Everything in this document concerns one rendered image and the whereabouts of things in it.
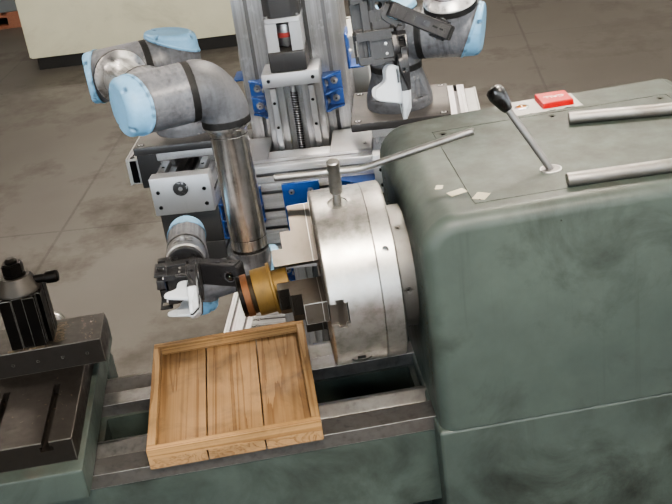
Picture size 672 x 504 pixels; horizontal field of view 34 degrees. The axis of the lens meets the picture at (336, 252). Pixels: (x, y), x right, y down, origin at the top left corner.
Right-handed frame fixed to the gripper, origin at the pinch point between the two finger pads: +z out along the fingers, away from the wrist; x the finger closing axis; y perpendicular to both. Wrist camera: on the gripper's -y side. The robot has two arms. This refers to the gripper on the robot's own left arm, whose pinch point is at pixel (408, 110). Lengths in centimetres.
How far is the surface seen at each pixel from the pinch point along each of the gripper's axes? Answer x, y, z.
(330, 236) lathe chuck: 3.6, 16.2, 18.1
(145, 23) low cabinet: -603, 96, -27
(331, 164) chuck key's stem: 2.5, 14.1, 6.4
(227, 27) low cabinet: -598, 40, -15
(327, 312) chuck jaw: 4.7, 18.7, 30.5
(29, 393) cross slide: -8, 73, 40
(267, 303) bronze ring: -4.6, 28.5, 29.7
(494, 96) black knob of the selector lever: 5.3, -13.4, -0.6
